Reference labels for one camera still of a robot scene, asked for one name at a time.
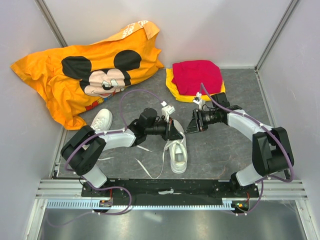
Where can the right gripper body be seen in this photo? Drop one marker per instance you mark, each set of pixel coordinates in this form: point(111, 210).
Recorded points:
point(203, 120)

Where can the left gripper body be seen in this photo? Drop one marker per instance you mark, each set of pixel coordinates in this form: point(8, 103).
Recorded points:
point(167, 128)

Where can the white sneaker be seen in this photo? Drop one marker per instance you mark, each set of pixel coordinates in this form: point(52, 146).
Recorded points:
point(101, 120)
point(177, 152)

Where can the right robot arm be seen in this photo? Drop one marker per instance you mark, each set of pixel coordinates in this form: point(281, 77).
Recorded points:
point(271, 149)

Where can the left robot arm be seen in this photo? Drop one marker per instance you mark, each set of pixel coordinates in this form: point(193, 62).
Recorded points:
point(82, 151)

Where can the red folded cloth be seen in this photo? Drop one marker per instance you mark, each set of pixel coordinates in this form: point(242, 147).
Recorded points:
point(189, 75)

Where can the white tape piece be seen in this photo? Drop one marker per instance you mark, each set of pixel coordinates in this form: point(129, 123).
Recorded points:
point(168, 192)

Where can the orange Mickey Mouse bag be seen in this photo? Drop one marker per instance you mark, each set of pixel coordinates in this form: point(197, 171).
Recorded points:
point(77, 78)

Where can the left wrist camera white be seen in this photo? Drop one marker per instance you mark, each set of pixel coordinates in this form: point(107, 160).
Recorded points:
point(167, 111)

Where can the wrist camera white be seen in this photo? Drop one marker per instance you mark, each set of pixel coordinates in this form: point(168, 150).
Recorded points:
point(198, 99)
point(167, 111)

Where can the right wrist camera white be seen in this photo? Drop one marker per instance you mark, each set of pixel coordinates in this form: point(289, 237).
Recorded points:
point(198, 99)

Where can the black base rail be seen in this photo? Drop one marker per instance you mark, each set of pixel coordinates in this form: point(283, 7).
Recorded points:
point(193, 191)

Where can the slotted cable duct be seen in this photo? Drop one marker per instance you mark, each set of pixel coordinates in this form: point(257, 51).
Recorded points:
point(90, 204)

